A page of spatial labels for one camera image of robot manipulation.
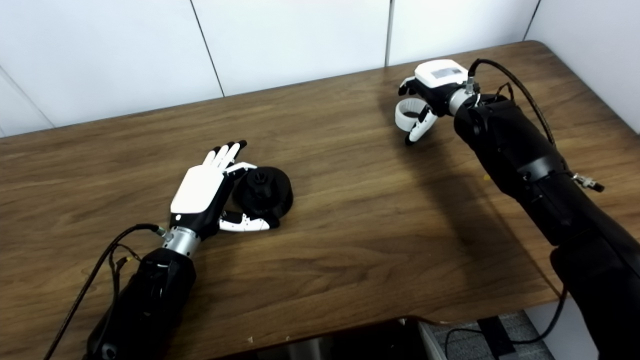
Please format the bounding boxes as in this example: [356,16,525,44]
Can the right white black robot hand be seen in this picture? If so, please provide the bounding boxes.
[397,58,476,147]

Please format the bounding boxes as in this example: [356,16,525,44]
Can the flat black floor strip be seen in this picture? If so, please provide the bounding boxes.
[477,315,519,359]

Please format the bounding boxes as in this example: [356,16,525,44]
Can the round black part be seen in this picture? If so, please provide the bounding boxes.
[232,166,295,221]

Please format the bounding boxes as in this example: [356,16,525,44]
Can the thin black floor cable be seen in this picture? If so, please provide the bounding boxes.
[443,287,569,360]

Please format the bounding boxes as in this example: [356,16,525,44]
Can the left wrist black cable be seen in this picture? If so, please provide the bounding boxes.
[42,223,167,360]

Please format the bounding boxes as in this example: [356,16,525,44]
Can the glossy black robot chest panel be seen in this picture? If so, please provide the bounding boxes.
[215,319,426,360]

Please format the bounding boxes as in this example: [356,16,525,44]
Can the left arm thin wires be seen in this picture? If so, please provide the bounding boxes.
[107,244,142,282]

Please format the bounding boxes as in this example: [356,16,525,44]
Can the right forearm silver connector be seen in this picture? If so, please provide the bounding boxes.
[572,172,606,194]

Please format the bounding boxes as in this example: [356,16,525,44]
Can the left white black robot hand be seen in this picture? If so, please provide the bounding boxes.
[169,139,281,241]

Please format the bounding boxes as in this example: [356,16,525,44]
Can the white ring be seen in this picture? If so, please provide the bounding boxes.
[394,98,431,132]

